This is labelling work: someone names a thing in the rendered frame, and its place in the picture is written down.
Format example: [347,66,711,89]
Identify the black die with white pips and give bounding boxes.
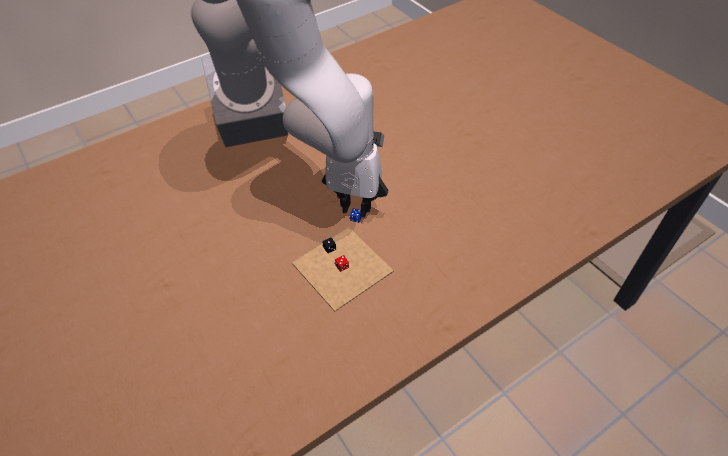
[323,237,336,253]

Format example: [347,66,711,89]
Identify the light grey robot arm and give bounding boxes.
[191,0,384,163]

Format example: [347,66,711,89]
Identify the blue die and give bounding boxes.
[350,208,362,223]

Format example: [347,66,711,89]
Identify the red die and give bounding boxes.
[335,255,349,272]

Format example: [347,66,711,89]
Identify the tan mat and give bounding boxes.
[292,228,394,312]

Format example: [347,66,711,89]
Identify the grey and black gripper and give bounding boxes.
[321,144,389,218]

